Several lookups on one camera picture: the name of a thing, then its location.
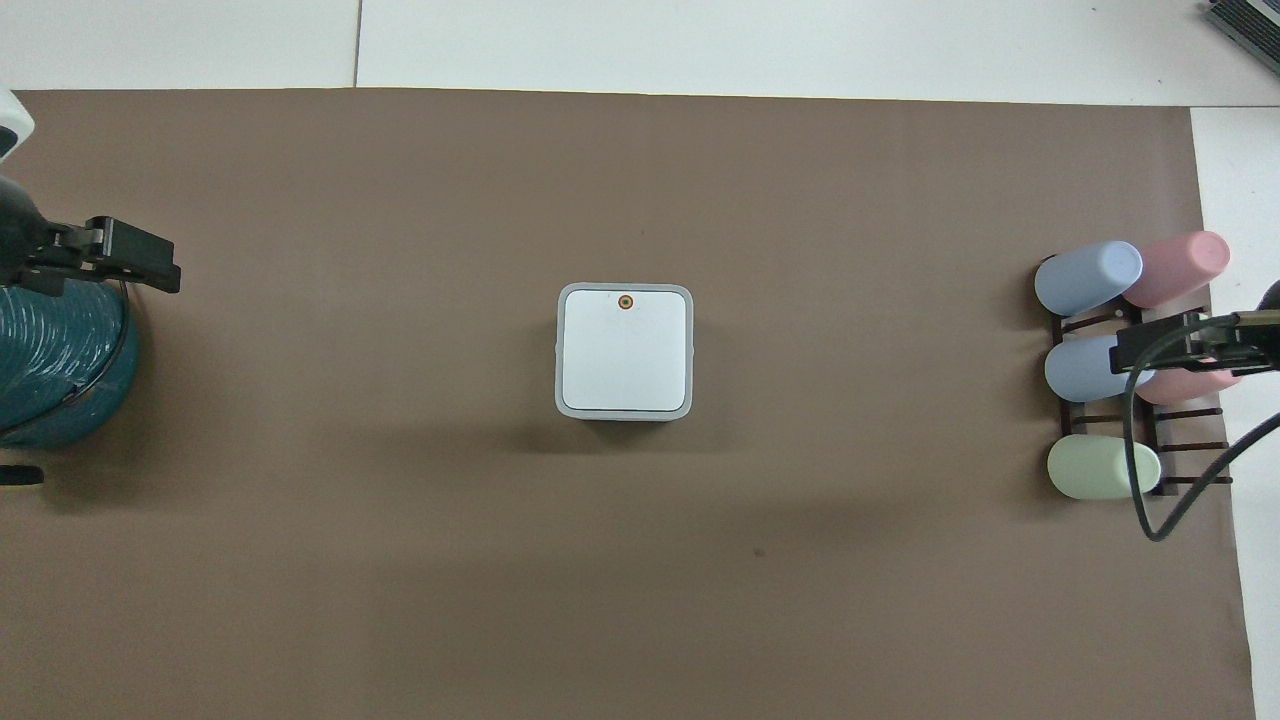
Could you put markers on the dark brown cup rack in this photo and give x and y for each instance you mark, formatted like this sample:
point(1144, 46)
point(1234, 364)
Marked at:
point(1190, 447)

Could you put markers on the white square trash can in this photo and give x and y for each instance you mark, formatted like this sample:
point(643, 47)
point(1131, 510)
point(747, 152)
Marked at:
point(625, 355)

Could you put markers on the light green cup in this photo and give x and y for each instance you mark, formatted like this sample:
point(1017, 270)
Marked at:
point(1100, 468)

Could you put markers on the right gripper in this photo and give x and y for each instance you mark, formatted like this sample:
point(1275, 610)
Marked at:
point(1270, 345)

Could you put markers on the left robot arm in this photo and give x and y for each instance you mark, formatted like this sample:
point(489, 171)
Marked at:
point(10, 125)

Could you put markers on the black stand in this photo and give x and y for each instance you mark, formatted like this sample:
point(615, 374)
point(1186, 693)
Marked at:
point(18, 476)

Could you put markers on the teal ribbed container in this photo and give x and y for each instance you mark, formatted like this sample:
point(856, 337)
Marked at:
point(55, 350)

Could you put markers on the pink cup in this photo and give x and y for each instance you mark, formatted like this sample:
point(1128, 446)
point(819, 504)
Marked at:
point(1180, 265)
point(1185, 386)

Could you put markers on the light blue cup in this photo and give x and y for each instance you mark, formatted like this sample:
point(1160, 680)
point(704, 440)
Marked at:
point(1080, 368)
point(1085, 280)

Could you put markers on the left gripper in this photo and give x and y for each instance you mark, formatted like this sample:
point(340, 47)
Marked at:
point(22, 240)

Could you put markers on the grey ribbed device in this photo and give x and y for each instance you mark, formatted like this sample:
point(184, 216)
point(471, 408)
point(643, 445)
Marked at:
point(1245, 25)

